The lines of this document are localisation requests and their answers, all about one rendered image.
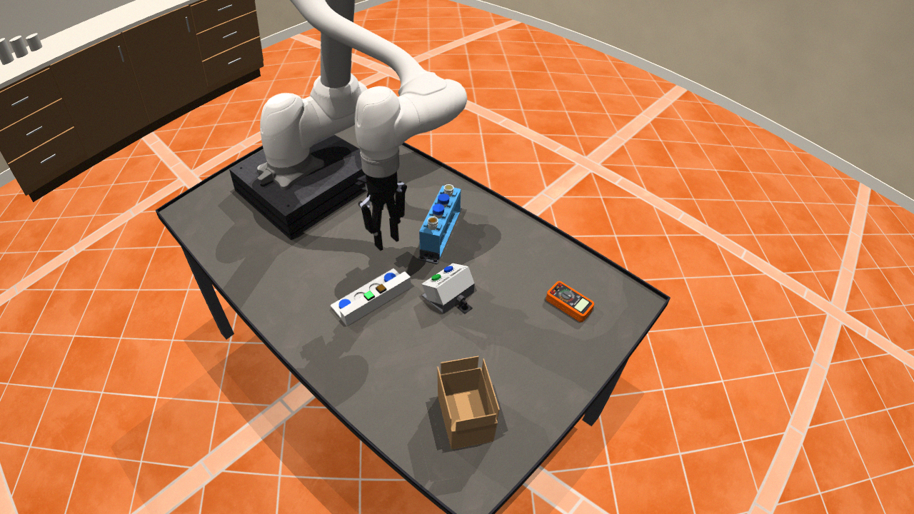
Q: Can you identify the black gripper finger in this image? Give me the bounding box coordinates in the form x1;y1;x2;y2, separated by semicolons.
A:
358;194;385;251
386;181;407;242

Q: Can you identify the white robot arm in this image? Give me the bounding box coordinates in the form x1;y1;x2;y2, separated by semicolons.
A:
257;0;467;190

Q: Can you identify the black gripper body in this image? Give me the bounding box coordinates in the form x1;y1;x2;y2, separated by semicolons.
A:
366;172;398;206

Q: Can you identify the orange digital multimeter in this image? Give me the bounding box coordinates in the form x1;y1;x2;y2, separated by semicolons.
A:
546;281;594;322

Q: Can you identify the dark grey table edge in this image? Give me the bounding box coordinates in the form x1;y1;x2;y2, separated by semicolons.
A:
155;142;671;514

